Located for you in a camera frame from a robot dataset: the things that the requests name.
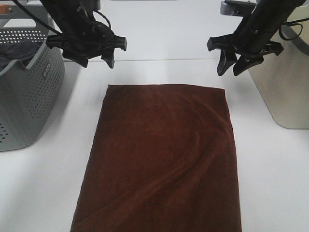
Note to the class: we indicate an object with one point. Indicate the brown towel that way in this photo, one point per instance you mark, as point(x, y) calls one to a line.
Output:
point(163, 159)

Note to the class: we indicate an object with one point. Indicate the grey perforated laundry basket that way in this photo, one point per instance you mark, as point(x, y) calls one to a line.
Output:
point(27, 93)

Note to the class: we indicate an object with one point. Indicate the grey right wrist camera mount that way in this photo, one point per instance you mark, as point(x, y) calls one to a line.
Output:
point(237, 8)

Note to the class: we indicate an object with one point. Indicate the dark grey towel in basket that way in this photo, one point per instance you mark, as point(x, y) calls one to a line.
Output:
point(24, 51)

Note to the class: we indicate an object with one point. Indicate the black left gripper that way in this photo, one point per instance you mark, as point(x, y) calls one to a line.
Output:
point(81, 35)

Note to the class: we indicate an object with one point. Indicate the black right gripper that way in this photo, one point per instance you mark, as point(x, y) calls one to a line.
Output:
point(252, 39)

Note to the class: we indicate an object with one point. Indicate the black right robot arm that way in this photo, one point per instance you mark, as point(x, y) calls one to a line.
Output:
point(276, 11)

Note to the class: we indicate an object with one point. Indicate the beige plastic basket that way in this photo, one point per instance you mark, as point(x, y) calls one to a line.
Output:
point(283, 81)

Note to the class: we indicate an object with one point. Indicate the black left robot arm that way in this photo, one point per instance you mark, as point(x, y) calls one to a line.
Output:
point(71, 7)

